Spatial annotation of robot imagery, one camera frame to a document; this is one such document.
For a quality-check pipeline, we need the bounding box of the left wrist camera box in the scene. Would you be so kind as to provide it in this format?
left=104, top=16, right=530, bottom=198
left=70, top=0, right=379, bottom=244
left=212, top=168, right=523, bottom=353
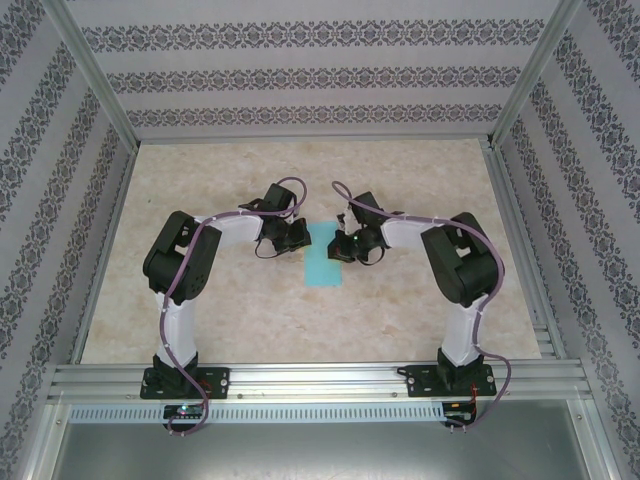
left=238, top=182, right=297, bottom=219

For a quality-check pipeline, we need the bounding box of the aluminium frame crossbar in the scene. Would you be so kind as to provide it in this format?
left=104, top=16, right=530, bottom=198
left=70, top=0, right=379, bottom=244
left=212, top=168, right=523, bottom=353
left=134, top=133, right=494, bottom=147

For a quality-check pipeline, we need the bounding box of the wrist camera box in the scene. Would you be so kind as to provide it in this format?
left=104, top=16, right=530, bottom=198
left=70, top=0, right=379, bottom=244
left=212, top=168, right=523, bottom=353
left=344, top=191, right=384, bottom=226
left=238, top=182, right=297, bottom=219

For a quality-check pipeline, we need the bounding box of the small circuit board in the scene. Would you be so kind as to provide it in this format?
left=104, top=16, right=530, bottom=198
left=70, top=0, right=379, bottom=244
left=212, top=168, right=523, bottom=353
left=442, top=401, right=479, bottom=424
left=163, top=403, right=207, bottom=420

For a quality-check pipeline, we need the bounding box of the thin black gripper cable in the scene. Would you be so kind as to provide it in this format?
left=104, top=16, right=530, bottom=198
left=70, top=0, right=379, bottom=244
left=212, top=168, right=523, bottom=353
left=357, top=243, right=387, bottom=267
left=253, top=237, right=282, bottom=261

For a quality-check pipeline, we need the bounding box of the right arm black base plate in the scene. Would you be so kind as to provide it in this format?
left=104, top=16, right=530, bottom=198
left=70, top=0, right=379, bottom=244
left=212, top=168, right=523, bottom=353
left=405, top=363, right=499, bottom=399

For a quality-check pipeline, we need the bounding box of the aluminium mounting rail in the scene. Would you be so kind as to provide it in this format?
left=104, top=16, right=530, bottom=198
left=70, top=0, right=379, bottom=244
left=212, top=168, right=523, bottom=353
left=47, top=362, right=594, bottom=404

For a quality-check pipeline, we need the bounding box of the teal paper sheet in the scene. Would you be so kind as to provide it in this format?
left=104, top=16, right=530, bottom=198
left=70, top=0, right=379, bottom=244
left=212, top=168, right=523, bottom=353
left=303, top=221, right=346, bottom=289

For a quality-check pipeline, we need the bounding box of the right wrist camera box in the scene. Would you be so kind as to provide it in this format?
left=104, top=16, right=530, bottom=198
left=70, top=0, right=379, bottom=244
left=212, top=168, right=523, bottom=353
left=344, top=191, right=384, bottom=226

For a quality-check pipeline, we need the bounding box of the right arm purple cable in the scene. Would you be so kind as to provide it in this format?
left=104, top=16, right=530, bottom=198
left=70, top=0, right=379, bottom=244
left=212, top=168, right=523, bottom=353
left=331, top=180, right=512, bottom=434

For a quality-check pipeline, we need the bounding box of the grey sheet metal panel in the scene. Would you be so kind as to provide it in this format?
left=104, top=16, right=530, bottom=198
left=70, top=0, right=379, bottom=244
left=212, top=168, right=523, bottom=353
left=49, top=399, right=614, bottom=480

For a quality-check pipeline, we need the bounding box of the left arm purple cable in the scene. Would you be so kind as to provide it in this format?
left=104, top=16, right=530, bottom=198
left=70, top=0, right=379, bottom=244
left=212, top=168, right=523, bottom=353
left=158, top=175, right=309, bottom=439

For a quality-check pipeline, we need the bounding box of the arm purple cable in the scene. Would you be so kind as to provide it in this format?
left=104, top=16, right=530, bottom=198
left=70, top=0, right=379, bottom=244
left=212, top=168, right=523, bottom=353
left=158, top=175, right=309, bottom=439
left=331, top=180, right=512, bottom=434

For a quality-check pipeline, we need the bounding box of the aluminium frame post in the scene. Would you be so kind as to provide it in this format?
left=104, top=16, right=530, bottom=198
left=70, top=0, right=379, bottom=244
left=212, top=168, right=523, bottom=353
left=489, top=0, right=584, bottom=151
left=42, top=0, right=141, bottom=154

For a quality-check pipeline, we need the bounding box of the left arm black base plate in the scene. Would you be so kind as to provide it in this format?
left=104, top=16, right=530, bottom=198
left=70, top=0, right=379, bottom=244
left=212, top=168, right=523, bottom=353
left=139, top=366, right=232, bottom=401

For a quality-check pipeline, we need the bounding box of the slotted grey cable duct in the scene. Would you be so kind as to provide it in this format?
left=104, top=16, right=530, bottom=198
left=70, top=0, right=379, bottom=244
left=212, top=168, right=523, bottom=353
left=67, top=402, right=446, bottom=424

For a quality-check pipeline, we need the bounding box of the aluminium table side rail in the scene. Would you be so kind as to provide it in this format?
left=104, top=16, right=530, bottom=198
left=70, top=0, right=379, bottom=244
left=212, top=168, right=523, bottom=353
left=69, top=144, right=141, bottom=364
left=482, top=142, right=569, bottom=361

